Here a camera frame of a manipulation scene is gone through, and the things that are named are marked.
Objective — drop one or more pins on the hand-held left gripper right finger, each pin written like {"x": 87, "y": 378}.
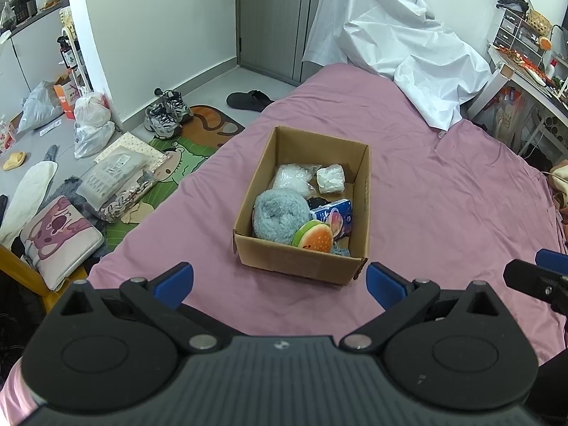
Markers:
{"x": 386, "y": 284}

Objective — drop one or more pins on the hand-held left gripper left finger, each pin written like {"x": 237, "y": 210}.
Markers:
{"x": 175, "y": 282}

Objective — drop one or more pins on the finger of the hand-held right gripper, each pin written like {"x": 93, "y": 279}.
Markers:
{"x": 532, "y": 282}
{"x": 552, "y": 259}

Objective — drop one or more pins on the blue-grey knit cloth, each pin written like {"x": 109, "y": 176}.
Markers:
{"x": 339, "y": 250}

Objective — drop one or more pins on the blue printed small box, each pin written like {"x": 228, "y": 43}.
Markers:
{"x": 337, "y": 217}

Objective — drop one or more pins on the burger plush toy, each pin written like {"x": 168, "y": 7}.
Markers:
{"x": 313, "y": 238}

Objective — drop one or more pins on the white cloth packet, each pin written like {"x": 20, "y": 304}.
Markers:
{"x": 330, "y": 178}

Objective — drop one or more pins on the grey-blue fluffy plush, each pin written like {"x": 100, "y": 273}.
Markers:
{"x": 277, "y": 215}

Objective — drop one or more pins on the pink bed sheet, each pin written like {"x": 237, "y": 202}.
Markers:
{"x": 443, "y": 208}

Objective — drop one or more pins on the leopard patterned package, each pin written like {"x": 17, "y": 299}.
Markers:
{"x": 126, "y": 199}

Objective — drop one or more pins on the black item in box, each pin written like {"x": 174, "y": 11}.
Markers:
{"x": 317, "y": 202}

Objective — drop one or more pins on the pink cartoon cushion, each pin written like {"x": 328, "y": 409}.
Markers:
{"x": 60, "y": 244}

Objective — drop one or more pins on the clear packaged bedding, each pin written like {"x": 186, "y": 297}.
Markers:
{"x": 111, "y": 177}

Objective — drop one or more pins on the green cartoon floor mat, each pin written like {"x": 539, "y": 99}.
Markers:
{"x": 191, "y": 159}

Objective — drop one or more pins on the white crinkled plastic bag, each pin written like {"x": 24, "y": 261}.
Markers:
{"x": 290, "y": 178}

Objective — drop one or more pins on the beige patterned cloth package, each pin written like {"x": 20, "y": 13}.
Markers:
{"x": 128, "y": 146}

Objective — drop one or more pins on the beige paper bag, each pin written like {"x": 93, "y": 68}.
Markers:
{"x": 510, "y": 115}

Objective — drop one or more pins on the yellow stool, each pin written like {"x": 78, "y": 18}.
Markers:
{"x": 17, "y": 270}

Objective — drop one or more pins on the grey black sneaker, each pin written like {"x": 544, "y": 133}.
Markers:
{"x": 162, "y": 120}
{"x": 177, "y": 104}

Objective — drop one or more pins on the clear plastic bag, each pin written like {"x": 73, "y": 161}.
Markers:
{"x": 93, "y": 140}

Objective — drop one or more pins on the dark cloth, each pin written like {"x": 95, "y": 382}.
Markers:
{"x": 15, "y": 319}

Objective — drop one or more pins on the white fabric pouch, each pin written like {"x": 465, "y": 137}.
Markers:
{"x": 29, "y": 195}

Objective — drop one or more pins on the white desk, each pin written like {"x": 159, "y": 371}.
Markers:
{"x": 501, "y": 75}

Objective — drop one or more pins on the white bottle red cap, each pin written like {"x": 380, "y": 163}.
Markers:
{"x": 552, "y": 67}

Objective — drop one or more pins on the black slipper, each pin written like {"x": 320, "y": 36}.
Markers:
{"x": 248, "y": 100}

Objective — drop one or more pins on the yellow slipper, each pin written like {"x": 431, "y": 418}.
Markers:
{"x": 14, "y": 161}

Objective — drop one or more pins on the orange cardboard box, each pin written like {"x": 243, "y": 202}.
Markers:
{"x": 69, "y": 97}

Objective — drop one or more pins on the grey plastic bag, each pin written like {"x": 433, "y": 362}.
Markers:
{"x": 40, "y": 106}

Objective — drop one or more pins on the pink white packet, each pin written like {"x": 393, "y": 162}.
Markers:
{"x": 6, "y": 135}

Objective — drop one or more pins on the grey drawer organizer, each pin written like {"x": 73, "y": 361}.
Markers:
{"x": 510, "y": 29}

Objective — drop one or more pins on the wicker basket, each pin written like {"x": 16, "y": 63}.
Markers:
{"x": 539, "y": 22}

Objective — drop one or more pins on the dark bottle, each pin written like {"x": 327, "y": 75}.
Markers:
{"x": 66, "y": 55}

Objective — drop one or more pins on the white draped sheet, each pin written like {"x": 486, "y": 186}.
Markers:
{"x": 377, "y": 22}

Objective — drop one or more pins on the grey door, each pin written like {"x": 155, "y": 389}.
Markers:
{"x": 270, "y": 17}

